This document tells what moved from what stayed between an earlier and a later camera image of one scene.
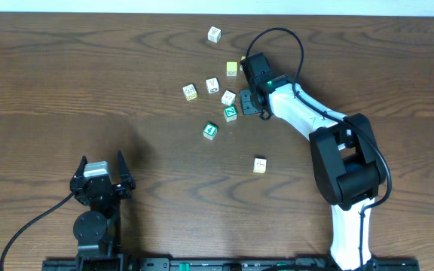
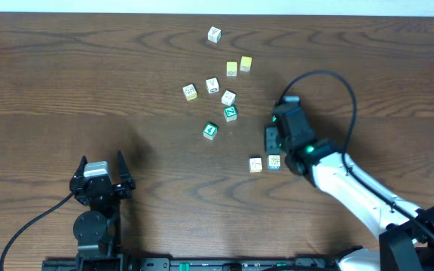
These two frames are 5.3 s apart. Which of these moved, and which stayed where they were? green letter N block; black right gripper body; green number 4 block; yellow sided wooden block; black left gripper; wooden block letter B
Moved: black right gripper body; yellow sided wooden block
Stayed: green number 4 block; black left gripper; green letter N block; wooden block letter B
